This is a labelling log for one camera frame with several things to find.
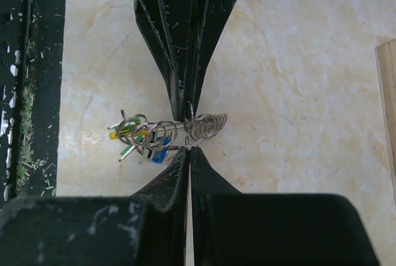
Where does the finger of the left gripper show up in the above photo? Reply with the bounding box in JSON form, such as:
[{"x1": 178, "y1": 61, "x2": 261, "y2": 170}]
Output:
[
  {"x1": 188, "y1": 0, "x2": 237, "y2": 111},
  {"x1": 134, "y1": 0, "x2": 194, "y2": 119}
]

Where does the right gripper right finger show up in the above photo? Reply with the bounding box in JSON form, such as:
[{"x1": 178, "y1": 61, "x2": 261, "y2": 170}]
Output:
[{"x1": 189, "y1": 147, "x2": 379, "y2": 265}]

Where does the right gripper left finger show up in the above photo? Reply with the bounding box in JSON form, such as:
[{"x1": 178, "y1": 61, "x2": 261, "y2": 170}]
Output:
[{"x1": 1, "y1": 148, "x2": 189, "y2": 265}]

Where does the large keyring with rings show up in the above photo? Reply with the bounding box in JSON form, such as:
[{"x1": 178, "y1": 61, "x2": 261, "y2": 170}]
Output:
[{"x1": 108, "y1": 101, "x2": 228, "y2": 164}]

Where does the wooden clothes rack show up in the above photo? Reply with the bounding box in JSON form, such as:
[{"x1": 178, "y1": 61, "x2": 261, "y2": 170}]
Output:
[{"x1": 375, "y1": 39, "x2": 395, "y2": 197}]

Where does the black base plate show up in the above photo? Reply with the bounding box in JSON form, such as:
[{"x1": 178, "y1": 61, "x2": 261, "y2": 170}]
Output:
[{"x1": 1, "y1": 0, "x2": 66, "y2": 204}]

